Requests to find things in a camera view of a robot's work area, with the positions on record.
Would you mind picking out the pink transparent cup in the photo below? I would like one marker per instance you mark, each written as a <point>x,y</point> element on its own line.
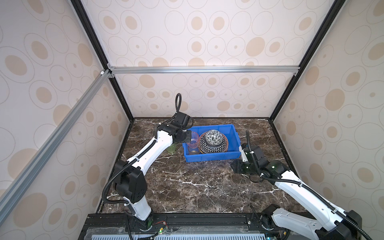
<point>194,143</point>

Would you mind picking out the green transparent cup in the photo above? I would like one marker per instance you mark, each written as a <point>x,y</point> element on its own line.
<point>172,149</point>

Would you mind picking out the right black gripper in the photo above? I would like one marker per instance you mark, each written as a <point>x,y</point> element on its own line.
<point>237,167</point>

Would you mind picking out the brown leaf pattern bowl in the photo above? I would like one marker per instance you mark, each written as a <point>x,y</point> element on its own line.
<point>214,138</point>

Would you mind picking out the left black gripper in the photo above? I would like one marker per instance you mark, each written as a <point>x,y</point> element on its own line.
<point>188,137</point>

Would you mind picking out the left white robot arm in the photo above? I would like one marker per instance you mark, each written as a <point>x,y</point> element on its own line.
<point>128,184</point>

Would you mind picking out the left slanted aluminium bar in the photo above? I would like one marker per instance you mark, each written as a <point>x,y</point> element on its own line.
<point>21,184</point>

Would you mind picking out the blue plastic bin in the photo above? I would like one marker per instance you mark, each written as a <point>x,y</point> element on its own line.
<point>232,144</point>

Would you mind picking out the yellow transparent cup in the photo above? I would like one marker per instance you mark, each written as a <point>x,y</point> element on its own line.
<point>193,151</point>

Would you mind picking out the horizontal aluminium frame bar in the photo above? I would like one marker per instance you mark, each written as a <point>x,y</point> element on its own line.
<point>201,70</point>

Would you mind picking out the geometric pattern brown rimmed plate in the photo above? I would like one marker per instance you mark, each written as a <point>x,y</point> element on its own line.
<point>205,149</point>

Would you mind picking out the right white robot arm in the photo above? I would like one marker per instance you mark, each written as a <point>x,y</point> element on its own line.
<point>328,221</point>

